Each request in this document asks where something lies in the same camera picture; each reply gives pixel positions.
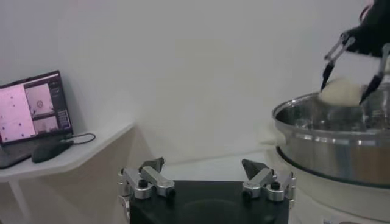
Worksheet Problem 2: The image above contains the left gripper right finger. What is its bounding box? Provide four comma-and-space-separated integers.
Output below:
241, 158, 297, 202

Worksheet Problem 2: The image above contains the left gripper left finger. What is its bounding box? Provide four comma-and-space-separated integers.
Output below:
118, 156, 177, 200

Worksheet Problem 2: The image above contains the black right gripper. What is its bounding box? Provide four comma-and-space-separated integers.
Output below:
320, 0, 390, 105

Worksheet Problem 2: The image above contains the white steamed baozi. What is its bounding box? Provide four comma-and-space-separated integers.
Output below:
318, 77, 365, 107

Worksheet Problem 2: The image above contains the white side table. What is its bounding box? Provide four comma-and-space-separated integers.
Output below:
0, 121, 137, 224

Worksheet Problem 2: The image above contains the cream electric cooker pot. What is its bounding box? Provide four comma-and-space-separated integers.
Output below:
264, 130, 390, 224

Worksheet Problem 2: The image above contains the black computer mouse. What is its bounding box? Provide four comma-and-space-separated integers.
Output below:
31, 139, 74, 164

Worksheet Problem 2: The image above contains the open grey laptop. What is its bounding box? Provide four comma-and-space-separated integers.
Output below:
0, 70, 74, 170

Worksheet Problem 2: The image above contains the black mouse cable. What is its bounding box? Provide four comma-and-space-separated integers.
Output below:
60, 132, 96, 145

